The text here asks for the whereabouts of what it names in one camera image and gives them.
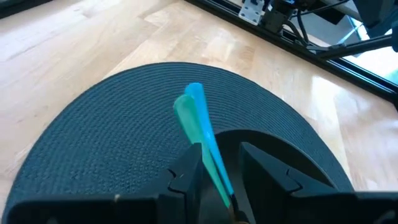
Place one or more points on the black table edge frame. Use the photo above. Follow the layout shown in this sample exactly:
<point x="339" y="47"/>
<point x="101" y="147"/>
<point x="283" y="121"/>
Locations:
<point x="357" y="74"/>

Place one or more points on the black bowl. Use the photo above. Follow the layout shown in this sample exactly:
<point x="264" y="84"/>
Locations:
<point x="280" y="149"/>

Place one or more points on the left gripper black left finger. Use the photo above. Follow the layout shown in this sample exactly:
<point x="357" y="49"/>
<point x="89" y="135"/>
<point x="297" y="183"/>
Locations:
<point x="183" y="193"/>

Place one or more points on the round dark woven placemat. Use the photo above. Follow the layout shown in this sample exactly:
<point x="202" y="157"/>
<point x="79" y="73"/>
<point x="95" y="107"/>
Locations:
<point x="109" y="140"/>

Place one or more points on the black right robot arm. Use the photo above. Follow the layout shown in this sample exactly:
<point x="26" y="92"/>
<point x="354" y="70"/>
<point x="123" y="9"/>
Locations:
<point x="276" y="18"/>

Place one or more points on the black diagonal frame brace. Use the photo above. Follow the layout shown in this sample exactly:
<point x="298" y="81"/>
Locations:
<point x="357" y="46"/>

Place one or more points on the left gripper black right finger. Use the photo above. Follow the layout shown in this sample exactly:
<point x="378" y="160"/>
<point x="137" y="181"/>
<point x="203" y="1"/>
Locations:
<point x="267" y="186"/>

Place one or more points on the silver corner bracket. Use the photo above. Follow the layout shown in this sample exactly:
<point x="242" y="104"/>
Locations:
<point x="250" y="12"/>

